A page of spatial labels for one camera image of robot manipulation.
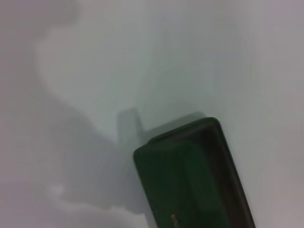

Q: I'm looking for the green glasses case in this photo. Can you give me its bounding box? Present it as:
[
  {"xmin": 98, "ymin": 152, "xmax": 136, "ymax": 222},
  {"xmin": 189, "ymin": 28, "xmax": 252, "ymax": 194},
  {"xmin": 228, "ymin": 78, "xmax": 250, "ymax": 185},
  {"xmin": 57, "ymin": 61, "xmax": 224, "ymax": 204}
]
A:
[{"xmin": 133, "ymin": 116, "xmax": 257, "ymax": 228}]

